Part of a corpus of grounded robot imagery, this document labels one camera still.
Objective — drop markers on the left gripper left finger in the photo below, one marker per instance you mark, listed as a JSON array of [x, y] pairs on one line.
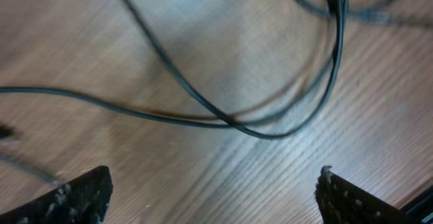
[[84, 200]]

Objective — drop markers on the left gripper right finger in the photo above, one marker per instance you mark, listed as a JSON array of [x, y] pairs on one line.
[[341, 202]]

